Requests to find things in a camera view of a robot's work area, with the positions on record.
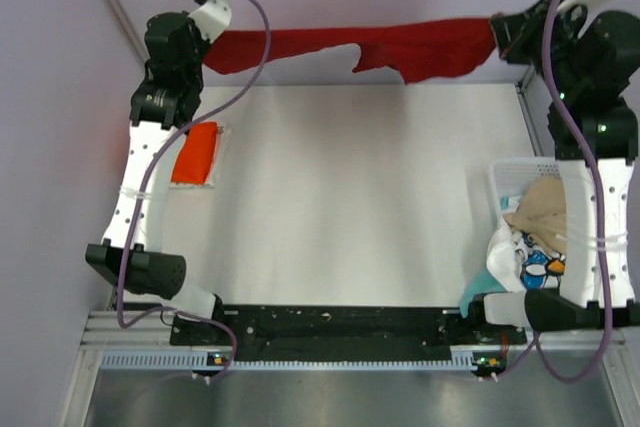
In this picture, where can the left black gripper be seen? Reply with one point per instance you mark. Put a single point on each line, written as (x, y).
(201, 43)

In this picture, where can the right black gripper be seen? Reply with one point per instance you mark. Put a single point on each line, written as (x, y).
(512, 31)

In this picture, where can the dark red t shirt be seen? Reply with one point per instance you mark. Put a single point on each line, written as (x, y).
(449, 48)

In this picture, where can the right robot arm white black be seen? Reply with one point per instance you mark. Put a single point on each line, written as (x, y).
(588, 65)

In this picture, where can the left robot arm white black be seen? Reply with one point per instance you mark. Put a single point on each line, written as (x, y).
(129, 255)

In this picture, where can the folded orange t shirt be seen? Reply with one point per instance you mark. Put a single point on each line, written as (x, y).
(196, 158)

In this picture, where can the folded white t shirt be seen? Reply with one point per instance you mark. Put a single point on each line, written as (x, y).
(223, 138)

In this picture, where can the white plastic laundry basket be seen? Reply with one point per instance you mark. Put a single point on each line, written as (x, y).
(510, 178)

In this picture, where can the beige t shirt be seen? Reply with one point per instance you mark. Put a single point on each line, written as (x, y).
(541, 213)

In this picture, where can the white flower print t shirt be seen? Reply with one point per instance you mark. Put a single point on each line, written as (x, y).
(518, 263)

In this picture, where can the teal t shirt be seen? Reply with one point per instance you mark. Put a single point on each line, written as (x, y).
(483, 283)

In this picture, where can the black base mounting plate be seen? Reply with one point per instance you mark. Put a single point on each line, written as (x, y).
(338, 333)

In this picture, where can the right aluminium frame post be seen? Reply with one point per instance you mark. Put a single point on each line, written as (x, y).
(525, 81)

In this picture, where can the aluminium frame post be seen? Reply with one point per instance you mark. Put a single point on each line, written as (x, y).
(127, 30)
(525, 81)

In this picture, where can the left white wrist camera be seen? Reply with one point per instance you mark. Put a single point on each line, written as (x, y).
(212, 18)

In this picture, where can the left aluminium frame post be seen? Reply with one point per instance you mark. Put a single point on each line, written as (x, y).
(127, 30)

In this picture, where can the grey slotted cable duct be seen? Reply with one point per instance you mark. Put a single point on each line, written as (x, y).
(205, 362)

